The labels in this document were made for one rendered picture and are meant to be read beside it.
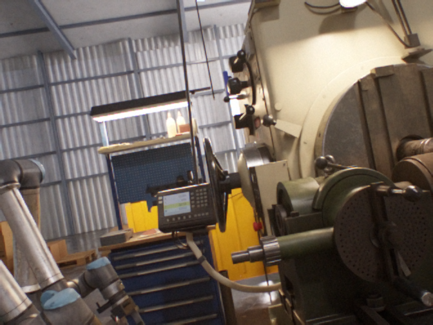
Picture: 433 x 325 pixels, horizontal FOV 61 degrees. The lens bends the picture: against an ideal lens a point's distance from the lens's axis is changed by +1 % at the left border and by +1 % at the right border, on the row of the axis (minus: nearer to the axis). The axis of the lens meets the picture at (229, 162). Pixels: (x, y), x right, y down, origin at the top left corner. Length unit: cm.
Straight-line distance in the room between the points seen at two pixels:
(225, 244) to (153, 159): 130
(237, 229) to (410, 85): 304
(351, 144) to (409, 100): 22
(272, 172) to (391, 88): 45
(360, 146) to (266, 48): 45
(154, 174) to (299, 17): 234
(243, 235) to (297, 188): 324
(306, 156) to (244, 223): 288
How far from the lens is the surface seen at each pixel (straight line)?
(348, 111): 120
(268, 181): 112
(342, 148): 118
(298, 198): 83
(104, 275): 167
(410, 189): 63
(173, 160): 335
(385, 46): 142
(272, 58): 128
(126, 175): 343
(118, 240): 299
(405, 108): 127
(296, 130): 121
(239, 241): 407
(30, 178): 185
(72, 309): 126
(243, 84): 154
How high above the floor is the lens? 135
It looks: 1 degrees up
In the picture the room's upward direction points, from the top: 11 degrees counter-clockwise
